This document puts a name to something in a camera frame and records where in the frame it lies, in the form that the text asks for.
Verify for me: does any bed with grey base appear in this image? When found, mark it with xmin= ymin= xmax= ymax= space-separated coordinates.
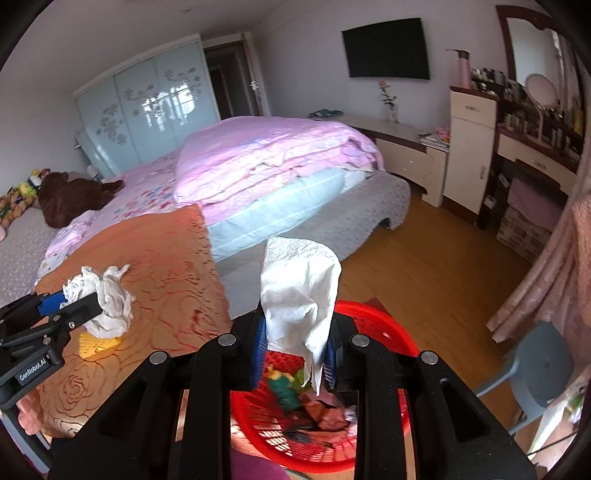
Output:
xmin=1 ymin=117 xmax=411 ymax=303

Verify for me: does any low white tv cabinet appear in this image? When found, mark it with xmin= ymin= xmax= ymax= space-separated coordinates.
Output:
xmin=339 ymin=115 xmax=448 ymax=208

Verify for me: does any red plastic mesh basket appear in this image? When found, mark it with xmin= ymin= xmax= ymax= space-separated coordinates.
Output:
xmin=229 ymin=300 xmax=422 ymax=475

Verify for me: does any pink thermos bottle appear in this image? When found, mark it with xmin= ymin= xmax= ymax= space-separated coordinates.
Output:
xmin=448 ymin=48 xmax=472 ymax=90

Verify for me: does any dark bedroom door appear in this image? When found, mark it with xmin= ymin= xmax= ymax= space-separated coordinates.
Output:
xmin=204 ymin=36 xmax=264 ymax=120

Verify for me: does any rose in glass vase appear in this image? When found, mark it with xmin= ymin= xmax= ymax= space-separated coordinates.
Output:
xmin=378 ymin=80 xmax=399 ymax=124

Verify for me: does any round white vanity mirror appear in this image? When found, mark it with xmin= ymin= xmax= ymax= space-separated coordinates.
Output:
xmin=525 ymin=73 xmax=559 ymax=142

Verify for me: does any purple cushioned vanity stool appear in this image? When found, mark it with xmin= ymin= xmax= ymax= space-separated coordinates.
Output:
xmin=508 ymin=178 xmax=563 ymax=231

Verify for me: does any white tall cabinet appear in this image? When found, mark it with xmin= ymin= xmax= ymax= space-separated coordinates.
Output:
xmin=444 ymin=87 xmax=498 ymax=215

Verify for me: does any white tissue paper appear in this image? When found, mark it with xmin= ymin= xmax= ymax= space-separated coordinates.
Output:
xmin=259 ymin=236 xmax=342 ymax=393

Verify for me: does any orange rose pattern tablecloth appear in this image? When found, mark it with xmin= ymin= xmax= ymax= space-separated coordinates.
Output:
xmin=17 ymin=206 xmax=231 ymax=438

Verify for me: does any blue grey plastic stool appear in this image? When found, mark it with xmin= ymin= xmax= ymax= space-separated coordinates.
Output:
xmin=475 ymin=321 xmax=573 ymax=435

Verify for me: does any pink folded quilt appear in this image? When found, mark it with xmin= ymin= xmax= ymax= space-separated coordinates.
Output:
xmin=173 ymin=116 xmax=385 ymax=223

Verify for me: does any yellow brown plush toy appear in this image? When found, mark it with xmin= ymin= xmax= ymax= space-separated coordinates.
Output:
xmin=0 ymin=169 xmax=51 ymax=230

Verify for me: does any brown plush bear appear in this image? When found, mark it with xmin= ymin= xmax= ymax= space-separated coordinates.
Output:
xmin=37 ymin=172 xmax=124 ymax=229

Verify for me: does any green yellow scouring sponge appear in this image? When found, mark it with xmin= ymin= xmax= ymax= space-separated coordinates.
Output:
xmin=266 ymin=366 xmax=304 ymax=412

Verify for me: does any dressing table with mirror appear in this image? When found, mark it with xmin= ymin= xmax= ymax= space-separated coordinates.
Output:
xmin=472 ymin=5 xmax=586 ymax=246

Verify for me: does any pink curtain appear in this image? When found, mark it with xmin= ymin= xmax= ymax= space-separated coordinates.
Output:
xmin=485 ymin=138 xmax=591 ymax=351

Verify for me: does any left hand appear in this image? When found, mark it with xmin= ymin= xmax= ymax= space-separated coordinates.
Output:
xmin=17 ymin=389 xmax=43 ymax=436

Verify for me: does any glass sliding door wardrobe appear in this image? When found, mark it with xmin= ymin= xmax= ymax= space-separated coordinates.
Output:
xmin=74 ymin=34 xmax=221 ymax=178

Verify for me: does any wall mounted black television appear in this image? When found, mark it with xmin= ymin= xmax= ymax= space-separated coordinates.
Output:
xmin=342 ymin=18 xmax=431 ymax=80

